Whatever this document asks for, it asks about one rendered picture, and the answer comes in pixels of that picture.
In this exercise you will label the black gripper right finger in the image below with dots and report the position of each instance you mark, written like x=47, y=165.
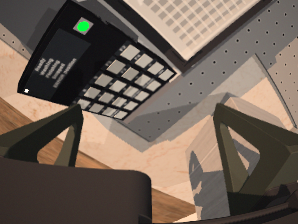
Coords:
x=278, y=164

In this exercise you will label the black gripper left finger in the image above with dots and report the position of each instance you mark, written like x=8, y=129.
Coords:
x=25, y=142

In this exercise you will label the white multiwell plate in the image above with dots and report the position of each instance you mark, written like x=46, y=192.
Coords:
x=214, y=23

